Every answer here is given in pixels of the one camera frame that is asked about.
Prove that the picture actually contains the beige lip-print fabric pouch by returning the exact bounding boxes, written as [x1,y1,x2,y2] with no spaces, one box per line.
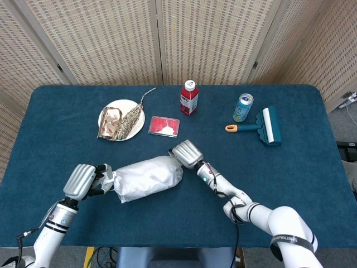
[97,106,124,142]

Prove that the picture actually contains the light blue drink can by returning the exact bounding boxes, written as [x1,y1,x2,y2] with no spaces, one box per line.
[233,93,254,123]

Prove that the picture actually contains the red card in clear sleeve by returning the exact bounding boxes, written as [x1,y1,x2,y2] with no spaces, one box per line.
[148,116,181,138]

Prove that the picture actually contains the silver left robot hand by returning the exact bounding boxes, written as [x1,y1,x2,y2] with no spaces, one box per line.
[62,163,115,201]

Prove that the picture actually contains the black cables under table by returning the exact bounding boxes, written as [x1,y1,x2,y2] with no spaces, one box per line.
[93,246,119,268]

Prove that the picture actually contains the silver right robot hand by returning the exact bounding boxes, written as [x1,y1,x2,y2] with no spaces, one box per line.
[167,139,204,170]

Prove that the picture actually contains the tiger-print braided scarf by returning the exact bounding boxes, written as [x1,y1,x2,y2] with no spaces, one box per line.
[115,87,158,140]

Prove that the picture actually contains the beige fabric bundle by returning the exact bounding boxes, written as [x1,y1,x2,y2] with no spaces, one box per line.
[341,159,357,192]

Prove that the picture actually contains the white round plate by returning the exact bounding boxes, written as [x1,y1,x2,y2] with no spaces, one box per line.
[98,99,146,142]

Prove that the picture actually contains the black equipment frame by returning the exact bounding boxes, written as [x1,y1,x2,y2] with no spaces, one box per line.
[336,141,357,161]

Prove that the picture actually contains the red juice bottle white cap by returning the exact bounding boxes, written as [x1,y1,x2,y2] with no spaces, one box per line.
[180,79,200,117]

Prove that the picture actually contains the teal lint roller orange handle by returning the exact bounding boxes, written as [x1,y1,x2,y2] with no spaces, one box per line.
[225,106,283,146]

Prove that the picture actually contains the woven folding screen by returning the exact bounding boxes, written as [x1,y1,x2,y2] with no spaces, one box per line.
[0,0,357,182]

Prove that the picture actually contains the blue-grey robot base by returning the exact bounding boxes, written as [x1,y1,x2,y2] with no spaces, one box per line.
[115,246,237,268]

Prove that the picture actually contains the white power strip with cable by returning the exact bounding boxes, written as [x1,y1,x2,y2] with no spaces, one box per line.
[339,91,357,126]

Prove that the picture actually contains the white cloth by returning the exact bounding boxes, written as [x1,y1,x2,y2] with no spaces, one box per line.
[102,156,182,200]

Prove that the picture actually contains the yellow strip on floor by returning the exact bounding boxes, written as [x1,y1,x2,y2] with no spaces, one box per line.
[83,246,95,268]

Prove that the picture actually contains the dark blue tablecloth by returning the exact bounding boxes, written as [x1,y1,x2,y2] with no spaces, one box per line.
[0,84,357,249]

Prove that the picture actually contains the transparent plastic bag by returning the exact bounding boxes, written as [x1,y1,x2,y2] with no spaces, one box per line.
[113,155,184,204]

